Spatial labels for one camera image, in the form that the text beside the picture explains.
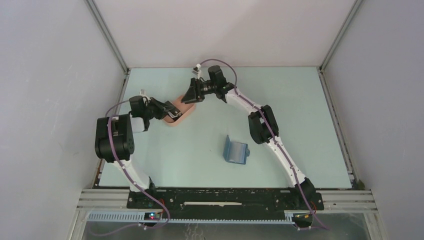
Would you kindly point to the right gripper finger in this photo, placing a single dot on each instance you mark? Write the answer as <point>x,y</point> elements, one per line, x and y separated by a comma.
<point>189,96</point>
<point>199,96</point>

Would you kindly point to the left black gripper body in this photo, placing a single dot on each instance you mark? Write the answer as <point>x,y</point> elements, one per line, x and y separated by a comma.
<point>152,110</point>

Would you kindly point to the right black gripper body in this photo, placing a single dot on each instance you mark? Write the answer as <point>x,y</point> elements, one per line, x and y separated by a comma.
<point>208,87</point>

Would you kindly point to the aluminium frame rail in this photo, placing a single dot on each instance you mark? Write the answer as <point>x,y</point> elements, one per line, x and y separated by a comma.
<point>103,204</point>

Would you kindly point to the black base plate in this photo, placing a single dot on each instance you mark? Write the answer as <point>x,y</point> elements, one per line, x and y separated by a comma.
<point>223,204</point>

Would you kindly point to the black credit card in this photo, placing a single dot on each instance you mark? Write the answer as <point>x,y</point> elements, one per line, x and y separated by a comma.
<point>174,113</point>

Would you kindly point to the pink oval tray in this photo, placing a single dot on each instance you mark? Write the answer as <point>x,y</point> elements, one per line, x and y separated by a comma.
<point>185,109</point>

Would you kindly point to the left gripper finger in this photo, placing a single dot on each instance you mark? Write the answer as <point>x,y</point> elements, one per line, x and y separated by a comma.
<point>160,108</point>
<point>167,118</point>

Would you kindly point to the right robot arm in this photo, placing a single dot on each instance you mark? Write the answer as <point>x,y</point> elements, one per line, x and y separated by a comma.
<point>263,127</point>

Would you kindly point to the blue card holder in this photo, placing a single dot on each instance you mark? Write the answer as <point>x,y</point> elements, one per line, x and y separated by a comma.
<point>235,152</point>

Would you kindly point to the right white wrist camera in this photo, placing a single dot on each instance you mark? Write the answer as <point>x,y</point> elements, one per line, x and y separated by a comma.
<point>197,71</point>

